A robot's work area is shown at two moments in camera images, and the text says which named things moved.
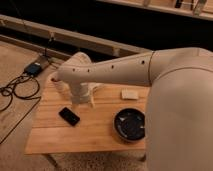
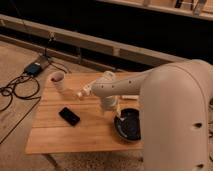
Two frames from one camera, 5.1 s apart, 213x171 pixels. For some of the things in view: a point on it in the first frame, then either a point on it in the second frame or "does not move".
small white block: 129,93 does not move
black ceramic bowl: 129,124 does not move
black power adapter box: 33,69 does not move
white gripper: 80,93 to 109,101
